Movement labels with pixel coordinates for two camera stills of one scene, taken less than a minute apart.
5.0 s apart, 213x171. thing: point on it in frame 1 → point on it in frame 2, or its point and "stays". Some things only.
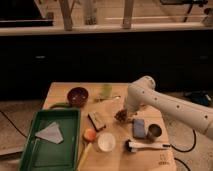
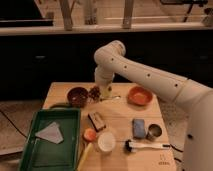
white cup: [106, 142] stays
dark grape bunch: [121, 116] → [94, 93]
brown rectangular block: [97, 124] stays
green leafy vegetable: [106, 90] stays
